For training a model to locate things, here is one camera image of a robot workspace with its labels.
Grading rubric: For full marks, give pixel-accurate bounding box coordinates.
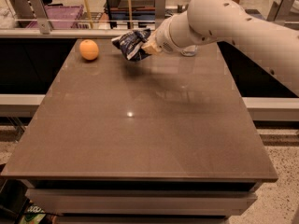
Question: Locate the orange and blue cart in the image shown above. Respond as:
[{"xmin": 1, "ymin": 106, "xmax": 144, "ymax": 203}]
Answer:
[{"xmin": 103, "ymin": 0, "xmax": 155, "ymax": 29}]

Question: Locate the green package under table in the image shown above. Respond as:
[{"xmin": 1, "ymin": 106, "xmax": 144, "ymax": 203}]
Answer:
[{"xmin": 19, "ymin": 204, "xmax": 46, "ymax": 224}]

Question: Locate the left metal railing post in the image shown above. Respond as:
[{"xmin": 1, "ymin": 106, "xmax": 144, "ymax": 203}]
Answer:
[{"xmin": 30, "ymin": 0, "xmax": 51, "ymax": 35}]

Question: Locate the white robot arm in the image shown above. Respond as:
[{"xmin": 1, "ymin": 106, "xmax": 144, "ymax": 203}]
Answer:
[{"xmin": 142, "ymin": 0, "xmax": 299, "ymax": 95}]

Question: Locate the yellow broom stick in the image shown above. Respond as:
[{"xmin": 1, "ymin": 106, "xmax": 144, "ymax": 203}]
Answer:
[{"xmin": 84, "ymin": 0, "xmax": 93, "ymax": 28}]

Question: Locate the metal railing post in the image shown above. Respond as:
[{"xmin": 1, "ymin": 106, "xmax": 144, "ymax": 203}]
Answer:
[
  {"xmin": 154, "ymin": 0, "xmax": 165, "ymax": 28},
  {"xmin": 267, "ymin": 0, "xmax": 299, "ymax": 23},
  {"xmin": 30, "ymin": 0, "xmax": 51, "ymax": 35}
]

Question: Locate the clear water bottle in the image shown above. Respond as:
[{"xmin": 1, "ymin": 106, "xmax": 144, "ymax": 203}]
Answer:
[{"xmin": 180, "ymin": 45, "xmax": 198, "ymax": 57}]

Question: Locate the right metal railing post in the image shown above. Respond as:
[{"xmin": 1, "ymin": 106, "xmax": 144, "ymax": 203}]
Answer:
[{"xmin": 267, "ymin": 0, "xmax": 299, "ymax": 23}]

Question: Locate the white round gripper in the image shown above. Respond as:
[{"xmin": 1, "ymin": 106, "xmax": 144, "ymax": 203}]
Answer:
[{"xmin": 141, "ymin": 16, "xmax": 181, "ymax": 55}]

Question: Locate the middle metal railing post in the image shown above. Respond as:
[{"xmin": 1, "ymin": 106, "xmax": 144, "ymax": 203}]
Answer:
[{"xmin": 154, "ymin": 0, "xmax": 165, "ymax": 28}]

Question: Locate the blue kettle chip bag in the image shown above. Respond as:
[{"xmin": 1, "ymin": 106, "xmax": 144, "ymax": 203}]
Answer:
[{"xmin": 111, "ymin": 29, "xmax": 151, "ymax": 62}]

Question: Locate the orange fruit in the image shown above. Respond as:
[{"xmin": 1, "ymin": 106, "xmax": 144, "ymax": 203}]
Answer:
[{"xmin": 79, "ymin": 39, "xmax": 99, "ymax": 61}]

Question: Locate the purple plastic crate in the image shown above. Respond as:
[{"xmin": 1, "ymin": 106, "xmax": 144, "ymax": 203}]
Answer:
[{"xmin": 25, "ymin": 4, "xmax": 85, "ymax": 30}]

